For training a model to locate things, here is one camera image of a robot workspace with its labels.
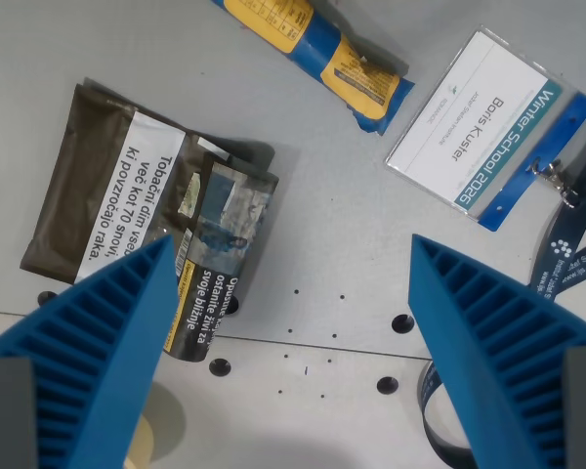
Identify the blue and yellow bag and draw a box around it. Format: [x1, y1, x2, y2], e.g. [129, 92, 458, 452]
[211, 0, 416, 136]

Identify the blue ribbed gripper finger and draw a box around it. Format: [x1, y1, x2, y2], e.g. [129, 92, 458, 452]
[0, 234, 181, 469]
[406, 234, 586, 469]

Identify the navy printed lanyard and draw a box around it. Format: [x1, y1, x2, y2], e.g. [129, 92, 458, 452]
[417, 112, 586, 469]

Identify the silver lanyard clip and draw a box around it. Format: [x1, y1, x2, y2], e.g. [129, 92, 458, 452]
[528, 156, 579, 209]

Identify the clear name badge holder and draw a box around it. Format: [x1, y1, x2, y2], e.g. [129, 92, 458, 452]
[384, 28, 586, 233]

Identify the beige tape roll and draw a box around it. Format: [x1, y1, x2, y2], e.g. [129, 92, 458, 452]
[124, 414, 155, 469]

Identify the brown tobacco pouch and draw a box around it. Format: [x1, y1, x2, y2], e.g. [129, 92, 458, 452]
[19, 82, 280, 363]

